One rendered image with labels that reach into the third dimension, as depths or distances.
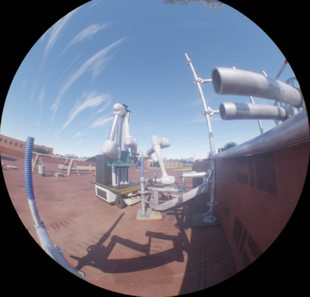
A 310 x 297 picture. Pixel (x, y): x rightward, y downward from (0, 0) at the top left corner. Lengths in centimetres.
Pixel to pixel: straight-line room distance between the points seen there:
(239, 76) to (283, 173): 35
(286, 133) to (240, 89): 14
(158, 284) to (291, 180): 74
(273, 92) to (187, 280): 83
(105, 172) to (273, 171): 189
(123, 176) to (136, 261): 148
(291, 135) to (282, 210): 28
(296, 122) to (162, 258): 90
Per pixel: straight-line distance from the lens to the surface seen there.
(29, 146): 48
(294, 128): 25
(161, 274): 79
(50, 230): 124
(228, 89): 17
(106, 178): 182
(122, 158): 177
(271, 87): 24
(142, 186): 122
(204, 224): 120
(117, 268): 83
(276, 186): 48
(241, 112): 29
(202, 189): 110
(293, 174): 41
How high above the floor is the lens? 70
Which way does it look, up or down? 12 degrees up
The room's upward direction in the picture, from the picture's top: 1 degrees counter-clockwise
